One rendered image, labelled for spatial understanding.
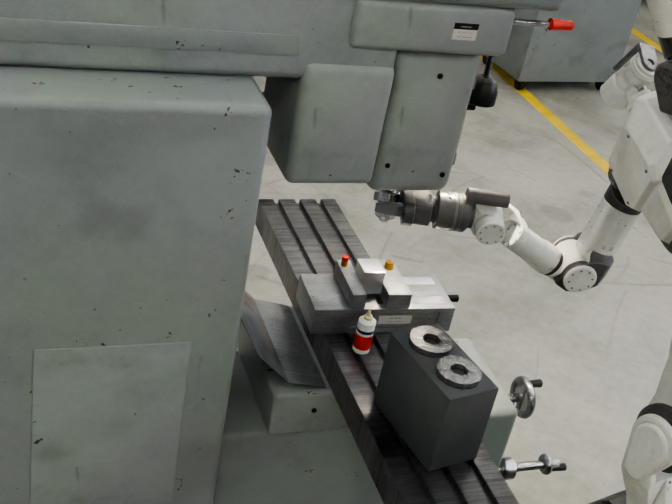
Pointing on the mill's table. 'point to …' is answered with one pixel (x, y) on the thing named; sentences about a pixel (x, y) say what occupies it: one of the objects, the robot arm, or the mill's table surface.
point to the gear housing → (431, 27)
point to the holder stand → (434, 396)
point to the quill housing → (423, 120)
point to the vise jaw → (395, 289)
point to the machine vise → (315, 304)
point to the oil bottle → (364, 333)
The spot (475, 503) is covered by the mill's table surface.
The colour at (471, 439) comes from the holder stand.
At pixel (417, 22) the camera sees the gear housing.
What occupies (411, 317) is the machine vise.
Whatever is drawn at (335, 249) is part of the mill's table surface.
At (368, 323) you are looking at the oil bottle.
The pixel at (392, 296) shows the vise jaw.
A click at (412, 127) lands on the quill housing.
